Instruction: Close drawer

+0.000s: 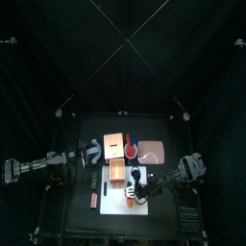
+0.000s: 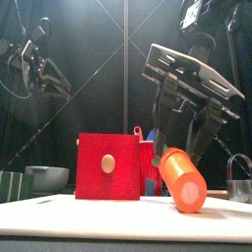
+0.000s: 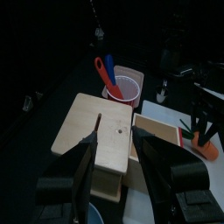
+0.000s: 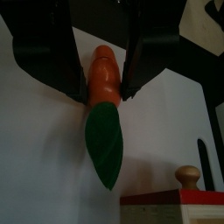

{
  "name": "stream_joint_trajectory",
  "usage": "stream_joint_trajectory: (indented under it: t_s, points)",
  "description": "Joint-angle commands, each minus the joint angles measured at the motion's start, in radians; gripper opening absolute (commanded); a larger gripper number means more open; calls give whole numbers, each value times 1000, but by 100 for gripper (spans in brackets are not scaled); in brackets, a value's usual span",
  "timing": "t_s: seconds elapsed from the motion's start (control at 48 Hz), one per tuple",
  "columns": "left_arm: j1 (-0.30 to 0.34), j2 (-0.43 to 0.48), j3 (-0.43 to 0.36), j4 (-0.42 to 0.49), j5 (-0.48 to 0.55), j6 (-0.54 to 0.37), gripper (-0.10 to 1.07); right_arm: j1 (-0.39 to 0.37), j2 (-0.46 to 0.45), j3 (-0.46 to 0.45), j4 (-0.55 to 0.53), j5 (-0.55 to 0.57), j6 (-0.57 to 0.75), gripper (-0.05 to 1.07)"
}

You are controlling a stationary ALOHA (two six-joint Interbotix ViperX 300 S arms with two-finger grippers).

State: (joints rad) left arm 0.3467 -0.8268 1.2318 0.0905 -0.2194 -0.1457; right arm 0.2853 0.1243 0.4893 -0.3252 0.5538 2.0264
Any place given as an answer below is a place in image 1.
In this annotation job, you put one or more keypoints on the orange toy carrot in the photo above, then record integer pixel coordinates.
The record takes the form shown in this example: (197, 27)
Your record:
(129, 202)

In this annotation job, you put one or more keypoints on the wooden drawer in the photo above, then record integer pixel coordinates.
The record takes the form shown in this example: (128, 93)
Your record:
(117, 169)

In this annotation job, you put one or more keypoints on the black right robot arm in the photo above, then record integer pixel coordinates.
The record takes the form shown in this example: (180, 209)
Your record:
(192, 166)

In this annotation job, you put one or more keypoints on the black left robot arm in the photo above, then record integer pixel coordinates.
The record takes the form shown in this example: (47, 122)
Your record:
(35, 165)

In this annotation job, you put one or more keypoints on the white cutting board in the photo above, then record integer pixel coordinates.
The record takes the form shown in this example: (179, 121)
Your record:
(112, 201)

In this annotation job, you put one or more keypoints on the pink red block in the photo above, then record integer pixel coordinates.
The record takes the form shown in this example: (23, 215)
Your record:
(93, 200)

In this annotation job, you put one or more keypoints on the red toy utensil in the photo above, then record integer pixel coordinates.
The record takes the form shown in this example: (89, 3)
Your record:
(128, 141)

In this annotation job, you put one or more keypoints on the pink square plate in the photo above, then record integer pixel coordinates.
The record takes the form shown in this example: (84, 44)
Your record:
(150, 152)

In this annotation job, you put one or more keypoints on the blue toy utensil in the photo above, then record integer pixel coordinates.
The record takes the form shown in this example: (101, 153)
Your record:
(134, 141)

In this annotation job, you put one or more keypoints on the white text label sticker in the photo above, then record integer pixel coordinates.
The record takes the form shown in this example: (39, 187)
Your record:
(189, 219)

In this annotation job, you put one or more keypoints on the metal frame clamp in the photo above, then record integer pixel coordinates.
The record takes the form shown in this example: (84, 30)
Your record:
(58, 112)
(122, 112)
(12, 40)
(186, 116)
(239, 42)

